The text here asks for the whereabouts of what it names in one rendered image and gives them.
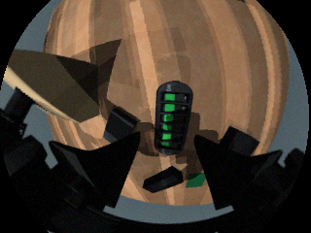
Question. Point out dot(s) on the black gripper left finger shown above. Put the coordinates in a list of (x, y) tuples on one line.
[(105, 169)]

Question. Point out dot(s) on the green flat rectangular block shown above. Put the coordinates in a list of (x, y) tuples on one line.
[(196, 180)]

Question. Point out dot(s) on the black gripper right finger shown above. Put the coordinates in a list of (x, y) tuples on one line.
[(229, 172)]

